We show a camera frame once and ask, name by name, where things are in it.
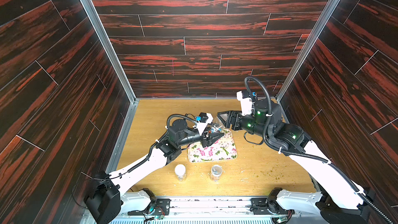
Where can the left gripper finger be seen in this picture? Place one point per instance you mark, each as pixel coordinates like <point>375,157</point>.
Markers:
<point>212,129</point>
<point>213,137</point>

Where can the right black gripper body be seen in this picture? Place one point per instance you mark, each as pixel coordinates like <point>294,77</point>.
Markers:
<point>236,121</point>

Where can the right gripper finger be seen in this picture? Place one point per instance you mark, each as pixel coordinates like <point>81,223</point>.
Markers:
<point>224,115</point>
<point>226,123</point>

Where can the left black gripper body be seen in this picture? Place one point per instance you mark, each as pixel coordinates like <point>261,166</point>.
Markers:
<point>202,140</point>

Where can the clear plastic candy jar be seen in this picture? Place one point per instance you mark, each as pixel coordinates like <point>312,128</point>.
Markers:
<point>216,122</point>

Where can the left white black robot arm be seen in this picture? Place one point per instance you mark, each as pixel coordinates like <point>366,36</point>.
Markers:
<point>105,196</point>

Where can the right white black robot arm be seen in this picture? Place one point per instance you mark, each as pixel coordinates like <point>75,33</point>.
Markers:
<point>340,200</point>

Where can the lollipops in held jar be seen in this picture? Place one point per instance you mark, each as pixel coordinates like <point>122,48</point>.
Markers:
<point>219,128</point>

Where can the middle clear candy jar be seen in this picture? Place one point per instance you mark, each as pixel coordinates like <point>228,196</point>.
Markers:
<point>216,172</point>

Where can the jar with white lid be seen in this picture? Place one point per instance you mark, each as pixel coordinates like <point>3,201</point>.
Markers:
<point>181,172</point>

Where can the floral pattern tray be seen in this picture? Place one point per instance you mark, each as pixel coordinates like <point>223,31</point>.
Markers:
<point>222,149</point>

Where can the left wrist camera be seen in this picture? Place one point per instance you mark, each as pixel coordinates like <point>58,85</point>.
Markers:
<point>202,119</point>

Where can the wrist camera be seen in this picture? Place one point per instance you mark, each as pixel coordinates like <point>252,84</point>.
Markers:
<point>202,119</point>
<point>247,101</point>

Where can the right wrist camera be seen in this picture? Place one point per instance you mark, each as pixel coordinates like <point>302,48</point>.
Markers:
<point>247,101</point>

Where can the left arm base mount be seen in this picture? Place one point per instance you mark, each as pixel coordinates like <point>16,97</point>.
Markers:
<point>158,207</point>

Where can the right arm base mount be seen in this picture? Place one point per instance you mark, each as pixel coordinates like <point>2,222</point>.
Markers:
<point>263,206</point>

